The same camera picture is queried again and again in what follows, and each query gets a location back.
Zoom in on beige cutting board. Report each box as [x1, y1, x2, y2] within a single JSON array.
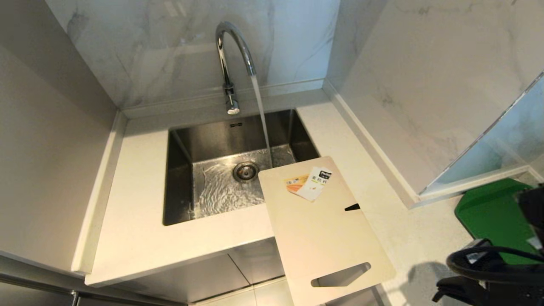
[[258, 156, 396, 306]]

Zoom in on chrome gooseneck faucet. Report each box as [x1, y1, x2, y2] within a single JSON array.
[[215, 21, 257, 116]]

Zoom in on sink drain strainer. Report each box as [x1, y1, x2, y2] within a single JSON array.
[[232, 161, 260, 183]]

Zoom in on white and orange label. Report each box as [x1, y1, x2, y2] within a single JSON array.
[[284, 166, 333, 202]]

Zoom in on stainless steel sink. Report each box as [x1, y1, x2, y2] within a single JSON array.
[[162, 109, 320, 226]]

